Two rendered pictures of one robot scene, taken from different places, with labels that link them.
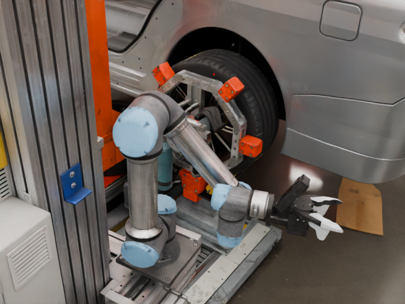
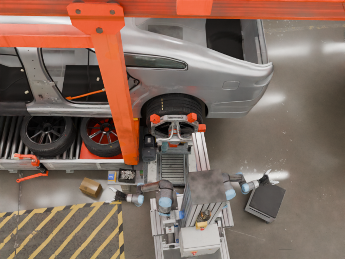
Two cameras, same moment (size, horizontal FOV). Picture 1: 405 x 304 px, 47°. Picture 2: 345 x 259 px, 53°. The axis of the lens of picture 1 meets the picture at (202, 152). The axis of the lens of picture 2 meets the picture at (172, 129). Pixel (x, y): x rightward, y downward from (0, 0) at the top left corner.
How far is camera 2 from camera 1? 2.76 m
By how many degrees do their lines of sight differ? 39
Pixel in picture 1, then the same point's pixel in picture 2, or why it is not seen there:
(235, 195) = (250, 187)
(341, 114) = (232, 105)
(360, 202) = not seen: hidden behind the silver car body
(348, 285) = (233, 136)
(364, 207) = not seen: hidden behind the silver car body
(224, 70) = (184, 110)
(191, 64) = (167, 112)
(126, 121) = (229, 196)
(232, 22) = (180, 90)
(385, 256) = not seen: hidden behind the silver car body
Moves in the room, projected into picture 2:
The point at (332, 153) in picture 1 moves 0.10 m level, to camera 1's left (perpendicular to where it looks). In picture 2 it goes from (229, 114) to (222, 118)
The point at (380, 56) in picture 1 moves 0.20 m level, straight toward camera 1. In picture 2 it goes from (247, 91) to (253, 107)
